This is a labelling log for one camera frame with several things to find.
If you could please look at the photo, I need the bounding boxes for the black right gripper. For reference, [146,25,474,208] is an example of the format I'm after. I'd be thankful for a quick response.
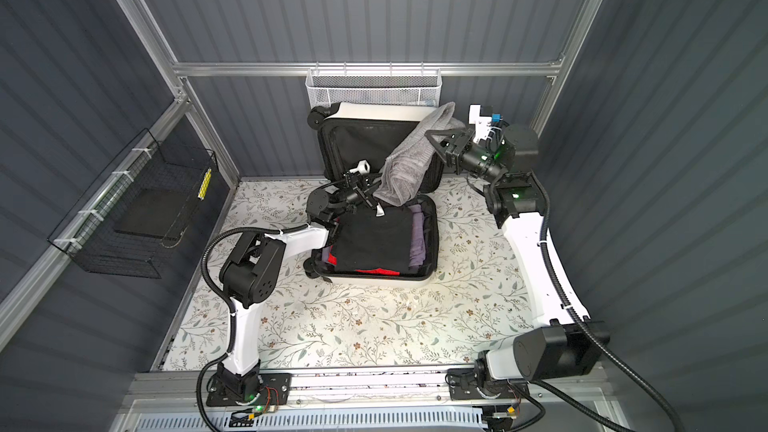
[425,132,502,190]

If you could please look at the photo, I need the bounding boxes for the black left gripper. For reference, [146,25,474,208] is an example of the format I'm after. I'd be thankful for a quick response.
[328,173,388,225]

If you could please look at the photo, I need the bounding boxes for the black t-shirt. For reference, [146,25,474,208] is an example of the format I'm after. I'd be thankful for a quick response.
[329,206,416,271]

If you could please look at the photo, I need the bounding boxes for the red garment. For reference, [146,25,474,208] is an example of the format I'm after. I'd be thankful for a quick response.
[324,253,402,277]

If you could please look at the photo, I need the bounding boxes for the grey towel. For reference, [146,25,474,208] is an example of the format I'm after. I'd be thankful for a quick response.
[374,102,465,206]

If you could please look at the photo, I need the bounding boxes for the white hard-shell suitcase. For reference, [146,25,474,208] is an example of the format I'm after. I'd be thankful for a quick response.
[304,102,443,287]

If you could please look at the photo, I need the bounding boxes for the purple jeans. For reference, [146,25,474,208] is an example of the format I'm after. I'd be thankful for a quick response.
[320,203,428,271]

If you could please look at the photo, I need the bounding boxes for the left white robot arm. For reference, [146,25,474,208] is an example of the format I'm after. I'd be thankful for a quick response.
[201,177,380,404]

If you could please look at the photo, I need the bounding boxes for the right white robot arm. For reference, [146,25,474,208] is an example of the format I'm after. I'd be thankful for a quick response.
[425,126,610,396]

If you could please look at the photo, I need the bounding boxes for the yellow tag on basket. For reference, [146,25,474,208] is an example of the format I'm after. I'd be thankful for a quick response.
[197,168,212,200]

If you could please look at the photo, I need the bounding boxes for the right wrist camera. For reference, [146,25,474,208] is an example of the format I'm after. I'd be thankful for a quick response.
[468,104,539,169]

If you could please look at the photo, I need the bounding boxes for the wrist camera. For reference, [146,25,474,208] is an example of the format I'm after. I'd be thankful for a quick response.
[468,104,539,169]
[343,160,371,189]

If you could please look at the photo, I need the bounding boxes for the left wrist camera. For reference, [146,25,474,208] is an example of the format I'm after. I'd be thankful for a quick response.
[343,160,371,189]

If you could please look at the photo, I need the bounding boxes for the white wire mesh basket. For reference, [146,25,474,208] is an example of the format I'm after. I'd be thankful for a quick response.
[305,70,443,108]

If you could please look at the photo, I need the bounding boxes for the black wire mesh basket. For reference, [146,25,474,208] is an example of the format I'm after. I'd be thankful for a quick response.
[48,131,218,279]

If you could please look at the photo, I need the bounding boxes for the white vented cable duct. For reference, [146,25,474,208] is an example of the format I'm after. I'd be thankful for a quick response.
[134,407,487,432]

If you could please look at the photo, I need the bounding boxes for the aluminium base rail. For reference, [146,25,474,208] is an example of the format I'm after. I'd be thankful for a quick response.
[118,364,613,414]

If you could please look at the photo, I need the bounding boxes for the right black corrugated cable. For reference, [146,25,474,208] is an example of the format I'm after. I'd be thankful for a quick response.
[527,179,685,432]

